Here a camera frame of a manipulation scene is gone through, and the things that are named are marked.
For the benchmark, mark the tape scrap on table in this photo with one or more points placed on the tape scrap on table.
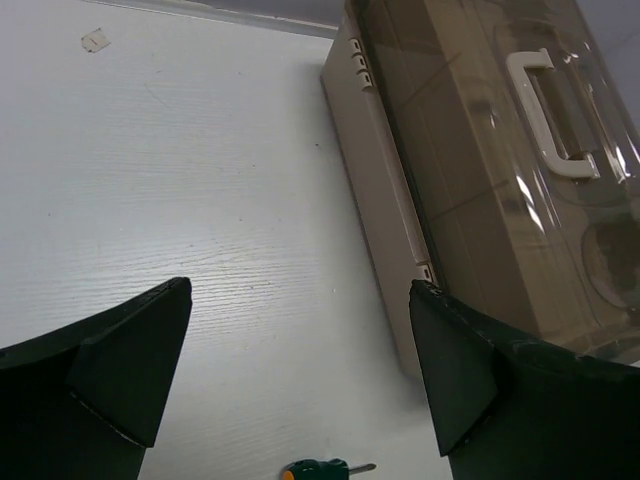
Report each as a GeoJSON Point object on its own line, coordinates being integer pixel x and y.
{"type": "Point", "coordinates": [95, 41]}

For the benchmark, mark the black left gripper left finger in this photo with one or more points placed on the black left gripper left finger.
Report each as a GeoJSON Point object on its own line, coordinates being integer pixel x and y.
{"type": "Point", "coordinates": [86, 401]}

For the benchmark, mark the beige toolbox with clear lid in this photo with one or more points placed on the beige toolbox with clear lid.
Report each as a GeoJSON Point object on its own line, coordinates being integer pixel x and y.
{"type": "Point", "coordinates": [490, 153]}

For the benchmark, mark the stubby green screwdriver upper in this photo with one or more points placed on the stubby green screwdriver upper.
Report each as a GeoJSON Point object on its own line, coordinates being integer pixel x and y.
{"type": "Point", "coordinates": [334, 469]}

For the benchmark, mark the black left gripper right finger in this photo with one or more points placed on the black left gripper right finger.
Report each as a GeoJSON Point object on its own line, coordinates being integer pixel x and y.
{"type": "Point", "coordinates": [507, 405]}

